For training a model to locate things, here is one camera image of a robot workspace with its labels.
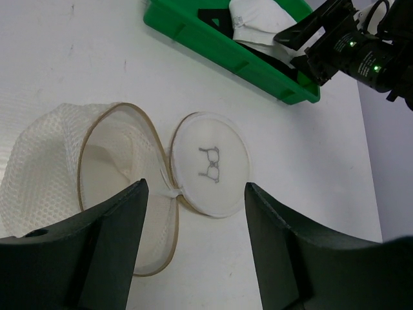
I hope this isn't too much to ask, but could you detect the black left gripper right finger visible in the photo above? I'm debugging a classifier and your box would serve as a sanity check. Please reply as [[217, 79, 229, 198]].
[[245, 183, 412, 309]]

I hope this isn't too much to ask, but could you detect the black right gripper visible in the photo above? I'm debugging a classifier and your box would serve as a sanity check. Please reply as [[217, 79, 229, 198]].
[[274, 0, 400, 93]]

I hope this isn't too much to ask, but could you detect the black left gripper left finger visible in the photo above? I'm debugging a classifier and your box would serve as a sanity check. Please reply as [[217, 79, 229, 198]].
[[1, 180, 148, 309]]

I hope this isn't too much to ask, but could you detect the white bra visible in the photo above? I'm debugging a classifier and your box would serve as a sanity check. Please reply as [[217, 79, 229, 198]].
[[229, 0, 321, 64]]

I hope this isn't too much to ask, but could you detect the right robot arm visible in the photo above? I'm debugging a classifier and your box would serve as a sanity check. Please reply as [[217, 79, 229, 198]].
[[245, 1, 412, 309]]

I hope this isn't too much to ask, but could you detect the green plastic tray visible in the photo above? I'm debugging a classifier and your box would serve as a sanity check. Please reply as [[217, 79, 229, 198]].
[[143, 0, 321, 105]]

